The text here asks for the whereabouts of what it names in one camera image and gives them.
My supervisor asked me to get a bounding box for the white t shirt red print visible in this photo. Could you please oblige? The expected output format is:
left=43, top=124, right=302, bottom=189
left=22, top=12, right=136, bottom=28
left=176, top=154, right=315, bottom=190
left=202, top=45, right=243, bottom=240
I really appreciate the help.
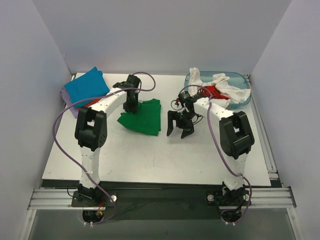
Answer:
left=187, top=66, right=252, bottom=110

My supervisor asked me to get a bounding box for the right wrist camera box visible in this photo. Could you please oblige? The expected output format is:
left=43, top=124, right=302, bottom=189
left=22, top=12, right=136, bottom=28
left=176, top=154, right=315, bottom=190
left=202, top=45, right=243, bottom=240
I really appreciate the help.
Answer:
left=178, top=91, right=192, bottom=106

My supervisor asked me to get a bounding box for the aluminium frame rail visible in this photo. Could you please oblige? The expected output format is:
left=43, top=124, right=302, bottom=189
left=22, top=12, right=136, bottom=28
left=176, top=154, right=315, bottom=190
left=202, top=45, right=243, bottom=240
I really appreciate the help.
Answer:
left=28, top=188, right=296, bottom=210

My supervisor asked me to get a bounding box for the folded blue t shirt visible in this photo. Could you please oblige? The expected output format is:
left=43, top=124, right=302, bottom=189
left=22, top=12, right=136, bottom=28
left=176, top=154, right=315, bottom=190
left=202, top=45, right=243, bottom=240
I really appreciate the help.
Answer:
left=64, top=66, right=110, bottom=104

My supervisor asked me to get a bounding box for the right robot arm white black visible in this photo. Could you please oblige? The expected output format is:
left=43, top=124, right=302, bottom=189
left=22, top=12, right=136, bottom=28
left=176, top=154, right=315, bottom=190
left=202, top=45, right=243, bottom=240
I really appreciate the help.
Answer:
left=166, top=92, right=255, bottom=204

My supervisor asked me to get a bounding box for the clear blue plastic bin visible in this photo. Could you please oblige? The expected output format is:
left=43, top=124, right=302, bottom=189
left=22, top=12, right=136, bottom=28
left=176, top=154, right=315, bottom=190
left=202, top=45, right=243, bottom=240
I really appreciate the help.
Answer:
left=184, top=70, right=253, bottom=110

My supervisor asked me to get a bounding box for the folded orange t shirt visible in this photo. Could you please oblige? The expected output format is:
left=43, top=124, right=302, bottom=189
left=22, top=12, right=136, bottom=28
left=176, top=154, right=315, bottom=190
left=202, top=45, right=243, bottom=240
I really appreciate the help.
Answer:
left=74, top=98, right=101, bottom=109

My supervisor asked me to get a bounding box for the green t shirt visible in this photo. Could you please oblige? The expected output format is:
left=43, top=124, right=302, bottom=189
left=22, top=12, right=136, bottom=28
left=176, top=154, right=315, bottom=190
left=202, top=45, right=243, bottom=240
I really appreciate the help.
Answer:
left=117, top=98, right=162, bottom=136

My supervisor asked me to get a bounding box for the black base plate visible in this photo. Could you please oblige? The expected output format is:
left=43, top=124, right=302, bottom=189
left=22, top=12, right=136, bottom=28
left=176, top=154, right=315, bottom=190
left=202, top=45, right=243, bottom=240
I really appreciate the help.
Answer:
left=68, top=181, right=252, bottom=223

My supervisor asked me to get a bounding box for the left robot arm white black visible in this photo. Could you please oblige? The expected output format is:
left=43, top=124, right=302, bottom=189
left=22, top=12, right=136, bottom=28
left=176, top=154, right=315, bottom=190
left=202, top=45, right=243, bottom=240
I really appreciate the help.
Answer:
left=74, top=74, right=141, bottom=206

